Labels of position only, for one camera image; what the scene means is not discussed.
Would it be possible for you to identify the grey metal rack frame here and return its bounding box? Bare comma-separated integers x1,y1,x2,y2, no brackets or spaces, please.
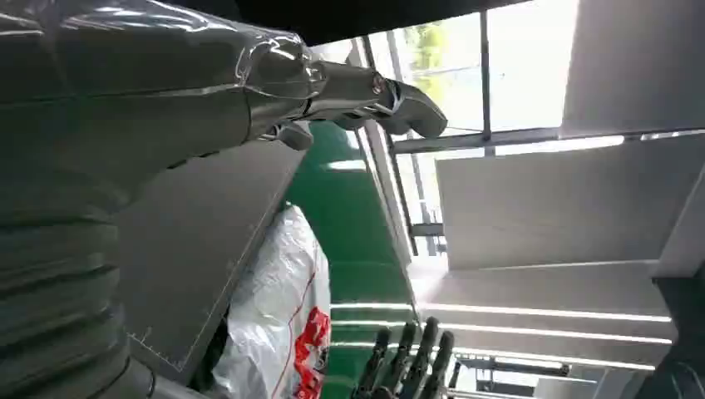
446,355,574,399

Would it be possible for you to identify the grey metal window frame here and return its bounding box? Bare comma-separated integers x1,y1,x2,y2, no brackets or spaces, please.
352,9,705,257

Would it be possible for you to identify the dark right robot hand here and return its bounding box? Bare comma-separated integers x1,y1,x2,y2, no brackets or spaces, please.
351,316,456,399

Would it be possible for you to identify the white partition panel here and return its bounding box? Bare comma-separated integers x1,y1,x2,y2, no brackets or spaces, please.
435,135,705,272

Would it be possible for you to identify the dark grey machine housing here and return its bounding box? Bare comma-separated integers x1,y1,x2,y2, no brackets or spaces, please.
633,275,705,399

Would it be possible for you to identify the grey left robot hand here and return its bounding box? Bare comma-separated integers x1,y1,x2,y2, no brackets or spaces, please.
0,0,449,228

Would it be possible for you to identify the grey stitched table mat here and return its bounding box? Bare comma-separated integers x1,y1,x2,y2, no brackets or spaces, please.
116,137,308,387

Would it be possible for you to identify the white plastic parcel red print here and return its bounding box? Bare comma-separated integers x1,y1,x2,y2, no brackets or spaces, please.
210,204,333,399

